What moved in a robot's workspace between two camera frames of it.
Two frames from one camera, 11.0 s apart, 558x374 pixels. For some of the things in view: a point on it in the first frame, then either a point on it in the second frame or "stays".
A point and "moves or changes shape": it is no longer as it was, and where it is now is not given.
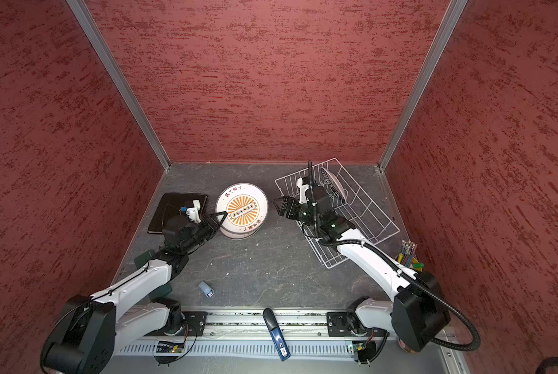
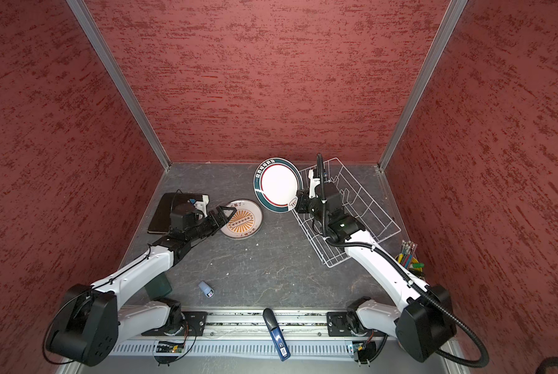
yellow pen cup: [407, 258] stays
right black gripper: [288, 202] to [302, 196]
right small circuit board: [364, 351] stays
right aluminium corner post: [453, 15] stays
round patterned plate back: [337, 181] to [276, 183]
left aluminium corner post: [119, 81] stays
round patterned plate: [247, 209] moves or changes shape
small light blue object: [208, 291] stays
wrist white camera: [193, 213] to [202, 205]
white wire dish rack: [370, 223] stays
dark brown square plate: [171, 204] stays
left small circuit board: [169, 347] stays
